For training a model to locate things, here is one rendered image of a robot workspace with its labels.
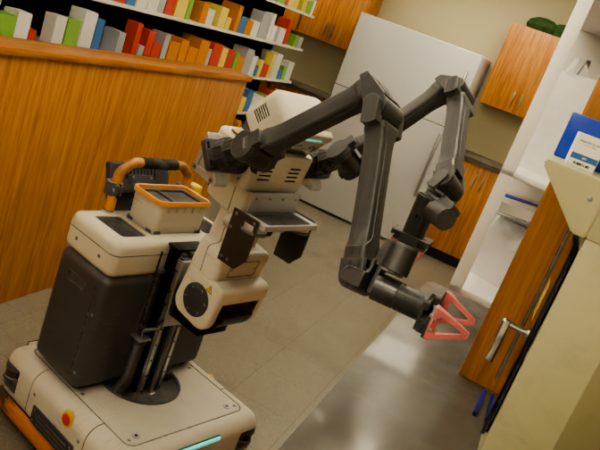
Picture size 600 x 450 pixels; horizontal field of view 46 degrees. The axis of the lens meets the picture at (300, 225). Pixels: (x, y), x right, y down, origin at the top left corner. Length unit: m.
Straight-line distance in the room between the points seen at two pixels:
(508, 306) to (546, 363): 0.38
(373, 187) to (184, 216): 0.96
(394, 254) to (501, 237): 1.36
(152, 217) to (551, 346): 1.33
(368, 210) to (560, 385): 0.50
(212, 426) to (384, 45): 4.56
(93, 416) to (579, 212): 1.56
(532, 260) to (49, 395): 1.51
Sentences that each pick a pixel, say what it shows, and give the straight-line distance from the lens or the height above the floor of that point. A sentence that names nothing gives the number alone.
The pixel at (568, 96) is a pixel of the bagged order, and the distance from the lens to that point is 2.69.
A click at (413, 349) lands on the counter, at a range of 1.78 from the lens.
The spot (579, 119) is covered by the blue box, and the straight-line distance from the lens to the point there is 1.47.
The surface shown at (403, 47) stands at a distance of 6.34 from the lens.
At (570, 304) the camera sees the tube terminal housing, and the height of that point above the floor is 1.30.
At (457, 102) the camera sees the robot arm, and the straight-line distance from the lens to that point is 2.01.
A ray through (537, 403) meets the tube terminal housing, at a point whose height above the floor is 1.10.
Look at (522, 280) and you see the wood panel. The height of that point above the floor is 1.21.
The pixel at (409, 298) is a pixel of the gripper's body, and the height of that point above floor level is 1.17.
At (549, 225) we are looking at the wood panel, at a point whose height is 1.35.
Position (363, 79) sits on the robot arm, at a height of 1.51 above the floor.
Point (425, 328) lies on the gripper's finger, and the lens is 1.34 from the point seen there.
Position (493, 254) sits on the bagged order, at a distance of 2.74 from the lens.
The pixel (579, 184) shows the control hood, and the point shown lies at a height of 1.49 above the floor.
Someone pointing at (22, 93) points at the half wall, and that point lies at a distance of 2.90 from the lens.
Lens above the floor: 1.59
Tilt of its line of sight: 16 degrees down
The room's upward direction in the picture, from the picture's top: 21 degrees clockwise
